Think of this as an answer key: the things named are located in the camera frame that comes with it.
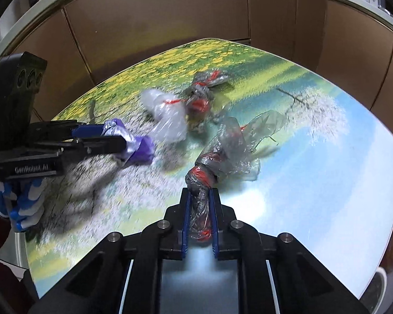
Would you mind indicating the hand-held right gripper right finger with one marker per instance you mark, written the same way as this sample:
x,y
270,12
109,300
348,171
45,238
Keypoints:
x,y
215,222

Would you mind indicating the purple plastic bag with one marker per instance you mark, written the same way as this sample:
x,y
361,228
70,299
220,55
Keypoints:
x,y
140,148

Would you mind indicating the white plastic bag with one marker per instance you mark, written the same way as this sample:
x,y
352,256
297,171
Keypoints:
x,y
165,117

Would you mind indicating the person's left hand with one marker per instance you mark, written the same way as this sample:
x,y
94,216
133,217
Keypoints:
x,y
23,202

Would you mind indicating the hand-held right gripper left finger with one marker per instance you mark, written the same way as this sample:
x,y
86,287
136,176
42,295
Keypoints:
x,y
184,222

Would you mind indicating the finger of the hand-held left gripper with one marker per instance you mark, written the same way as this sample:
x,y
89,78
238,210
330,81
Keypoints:
x,y
101,145
85,130

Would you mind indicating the clear plastic bag red print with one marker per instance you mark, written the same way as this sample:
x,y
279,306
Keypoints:
x,y
226,150
199,101

